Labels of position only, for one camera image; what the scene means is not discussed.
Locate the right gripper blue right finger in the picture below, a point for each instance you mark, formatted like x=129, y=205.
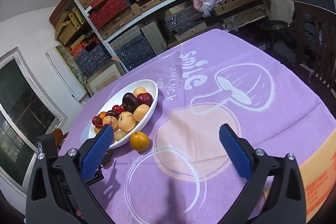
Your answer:
x=274, y=191

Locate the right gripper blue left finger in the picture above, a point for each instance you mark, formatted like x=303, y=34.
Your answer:
x=58, y=191

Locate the small tan longan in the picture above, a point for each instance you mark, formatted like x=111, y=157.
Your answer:
x=97, y=130

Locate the small red cherry tomato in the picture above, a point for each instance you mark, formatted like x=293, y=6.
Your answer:
x=116, y=108

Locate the brown wooden chair left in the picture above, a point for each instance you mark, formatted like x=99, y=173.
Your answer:
x=59, y=136

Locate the large red tomato in plate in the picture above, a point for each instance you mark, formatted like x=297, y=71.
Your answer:
x=97, y=121

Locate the small orange mandarin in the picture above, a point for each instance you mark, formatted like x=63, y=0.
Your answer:
x=102, y=115

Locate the speckled yellow pepino melon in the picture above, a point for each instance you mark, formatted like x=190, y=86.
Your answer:
x=112, y=121

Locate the dark mangosteen front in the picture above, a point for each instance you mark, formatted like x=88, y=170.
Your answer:
x=112, y=113

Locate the small red cherry tomato plate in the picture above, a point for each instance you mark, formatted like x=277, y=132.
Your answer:
x=121, y=109

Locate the large pale yellow pear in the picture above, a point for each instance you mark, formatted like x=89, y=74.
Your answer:
x=126, y=121

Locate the orange yellow tomato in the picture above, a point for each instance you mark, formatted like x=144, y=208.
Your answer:
x=139, y=141

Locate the dark purple mangosteen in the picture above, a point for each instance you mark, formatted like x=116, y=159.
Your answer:
x=129, y=102

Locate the cardboard framed box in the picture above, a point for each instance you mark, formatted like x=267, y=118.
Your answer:
x=107, y=74

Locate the yellow apricot fruit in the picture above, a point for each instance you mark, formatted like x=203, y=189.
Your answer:
x=140, y=112

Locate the dark red plum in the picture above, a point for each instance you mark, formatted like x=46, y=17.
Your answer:
x=145, y=99

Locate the pale yellow round pear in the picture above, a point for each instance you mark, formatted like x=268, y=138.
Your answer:
x=139, y=90

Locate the white oval plate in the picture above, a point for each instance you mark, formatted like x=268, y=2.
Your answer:
x=116, y=99

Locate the purple printed tablecloth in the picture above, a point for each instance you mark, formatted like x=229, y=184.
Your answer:
x=185, y=176

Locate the dark wooden chair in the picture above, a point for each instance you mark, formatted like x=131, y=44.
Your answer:
x=315, y=39

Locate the pink crumpled cloth bundle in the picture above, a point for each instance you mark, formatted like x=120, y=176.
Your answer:
x=205, y=7

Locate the window with white frame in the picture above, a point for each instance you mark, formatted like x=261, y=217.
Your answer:
x=27, y=113

